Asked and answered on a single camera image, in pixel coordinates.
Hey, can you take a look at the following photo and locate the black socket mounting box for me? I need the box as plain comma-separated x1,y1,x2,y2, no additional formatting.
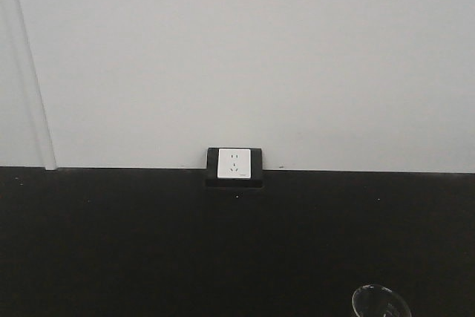
205,148,263,189

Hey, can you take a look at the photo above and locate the clear glass beaker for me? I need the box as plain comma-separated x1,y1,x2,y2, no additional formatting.
351,284,412,317

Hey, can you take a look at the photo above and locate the white wall power socket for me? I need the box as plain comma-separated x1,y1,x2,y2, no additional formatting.
217,148,251,180

